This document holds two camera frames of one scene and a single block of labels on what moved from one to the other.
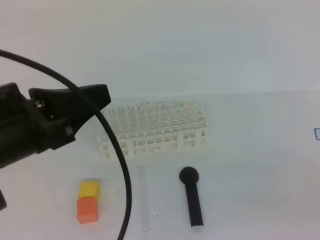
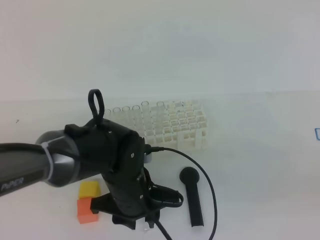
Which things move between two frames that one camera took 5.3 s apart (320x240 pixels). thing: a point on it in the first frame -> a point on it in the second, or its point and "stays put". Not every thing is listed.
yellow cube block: (89, 188) stays put
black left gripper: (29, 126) -> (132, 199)
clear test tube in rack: (107, 113) stays put
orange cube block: (86, 210) stays put
